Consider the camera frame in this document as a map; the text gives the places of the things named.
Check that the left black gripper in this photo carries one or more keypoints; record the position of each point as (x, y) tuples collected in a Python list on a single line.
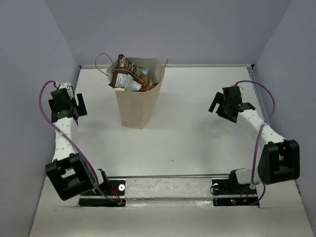
[(81, 110)]

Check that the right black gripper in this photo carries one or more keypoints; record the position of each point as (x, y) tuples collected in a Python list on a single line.
[(219, 99)]

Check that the brown snack bag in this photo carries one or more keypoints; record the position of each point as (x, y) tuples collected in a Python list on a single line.
[(127, 75)]

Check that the brown paper bag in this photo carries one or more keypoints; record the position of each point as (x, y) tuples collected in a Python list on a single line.
[(136, 107)]

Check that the light blue cassava chips bag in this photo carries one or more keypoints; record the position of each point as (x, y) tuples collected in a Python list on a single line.
[(144, 72)]

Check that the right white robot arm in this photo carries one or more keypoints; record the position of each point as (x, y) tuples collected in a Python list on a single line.
[(275, 160)]

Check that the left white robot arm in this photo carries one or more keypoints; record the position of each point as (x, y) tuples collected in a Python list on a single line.
[(69, 172)]

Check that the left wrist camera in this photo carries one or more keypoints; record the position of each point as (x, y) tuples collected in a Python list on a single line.
[(67, 86)]

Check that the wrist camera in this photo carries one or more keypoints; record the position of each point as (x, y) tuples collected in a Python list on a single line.
[(240, 88), (67, 86)]

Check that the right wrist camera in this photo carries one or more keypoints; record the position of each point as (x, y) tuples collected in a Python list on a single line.
[(240, 88)]

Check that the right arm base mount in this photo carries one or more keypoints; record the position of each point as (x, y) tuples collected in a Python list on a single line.
[(225, 194)]

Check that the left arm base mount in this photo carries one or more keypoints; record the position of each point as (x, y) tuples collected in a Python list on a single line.
[(115, 191)]

